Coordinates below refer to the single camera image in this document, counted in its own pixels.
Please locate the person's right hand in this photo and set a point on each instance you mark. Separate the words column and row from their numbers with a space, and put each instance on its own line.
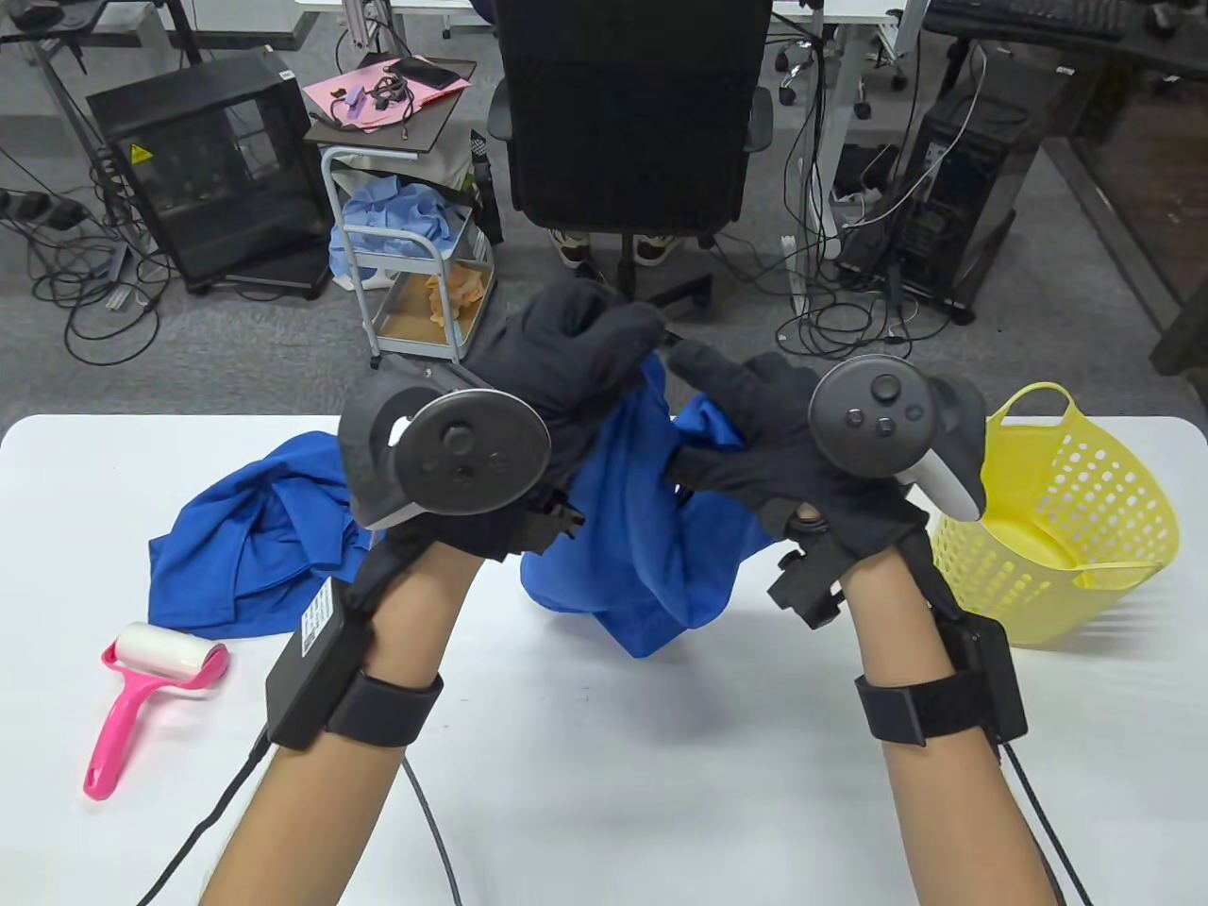
column 764, row 444

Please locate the person's left hand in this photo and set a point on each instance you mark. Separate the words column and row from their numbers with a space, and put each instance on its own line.
column 576, row 359

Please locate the blue t-shirt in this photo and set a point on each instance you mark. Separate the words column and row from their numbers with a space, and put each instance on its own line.
column 623, row 547
column 245, row 566

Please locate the pink lint roller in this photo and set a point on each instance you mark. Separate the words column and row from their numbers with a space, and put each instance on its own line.
column 127, row 717

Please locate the person's right forearm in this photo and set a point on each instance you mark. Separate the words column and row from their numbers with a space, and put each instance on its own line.
column 953, row 821

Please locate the person's left forearm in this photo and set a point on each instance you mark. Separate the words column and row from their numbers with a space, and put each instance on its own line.
column 311, row 812

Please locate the black and white controller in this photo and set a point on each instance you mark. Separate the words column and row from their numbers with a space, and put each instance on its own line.
column 868, row 415
column 472, row 453

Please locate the orange cloth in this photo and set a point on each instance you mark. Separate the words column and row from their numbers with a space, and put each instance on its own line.
column 460, row 294

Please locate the white power strip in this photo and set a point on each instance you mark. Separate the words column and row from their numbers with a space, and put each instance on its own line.
column 795, row 283

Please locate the white rolling cart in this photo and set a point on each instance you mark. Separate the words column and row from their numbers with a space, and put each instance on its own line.
column 406, row 321

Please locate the light blue cloth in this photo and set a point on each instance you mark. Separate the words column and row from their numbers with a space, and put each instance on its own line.
column 392, row 212

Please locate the black office chair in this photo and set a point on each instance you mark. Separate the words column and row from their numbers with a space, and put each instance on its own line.
column 623, row 113

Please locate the black square board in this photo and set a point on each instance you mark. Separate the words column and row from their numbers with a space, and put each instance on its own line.
column 415, row 132

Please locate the black sensor box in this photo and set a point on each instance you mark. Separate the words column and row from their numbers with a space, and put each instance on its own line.
column 302, row 679
column 991, row 679

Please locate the small purple object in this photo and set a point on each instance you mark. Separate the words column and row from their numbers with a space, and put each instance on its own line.
column 354, row 102

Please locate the black computer tower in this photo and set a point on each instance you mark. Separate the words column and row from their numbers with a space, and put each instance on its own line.
column 981, row 179

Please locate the yellow perforated plastic basket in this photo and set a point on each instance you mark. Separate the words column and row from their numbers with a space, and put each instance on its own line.
column 1085, row 566

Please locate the white desk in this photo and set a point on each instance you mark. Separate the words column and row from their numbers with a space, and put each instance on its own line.
column 835, row 104

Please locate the pink paper sheet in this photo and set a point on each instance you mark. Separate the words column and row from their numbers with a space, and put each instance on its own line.
column 321, row 96

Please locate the black glass computer case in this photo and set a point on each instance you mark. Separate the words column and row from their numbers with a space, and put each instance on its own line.
column 217, row 226

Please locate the black keyboard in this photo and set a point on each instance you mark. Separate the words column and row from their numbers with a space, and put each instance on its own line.
column 1029, row 17

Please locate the black power strip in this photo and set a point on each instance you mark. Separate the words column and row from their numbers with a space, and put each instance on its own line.
column 47, row 209

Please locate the black desk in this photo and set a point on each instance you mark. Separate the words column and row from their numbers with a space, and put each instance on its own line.
column 1175, row 57

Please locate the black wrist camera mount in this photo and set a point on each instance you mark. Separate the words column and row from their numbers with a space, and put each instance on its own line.
column 552, row 528
column 807, row 590

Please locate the aluminium frame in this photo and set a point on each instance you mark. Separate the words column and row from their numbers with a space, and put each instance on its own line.
column 359, row 24

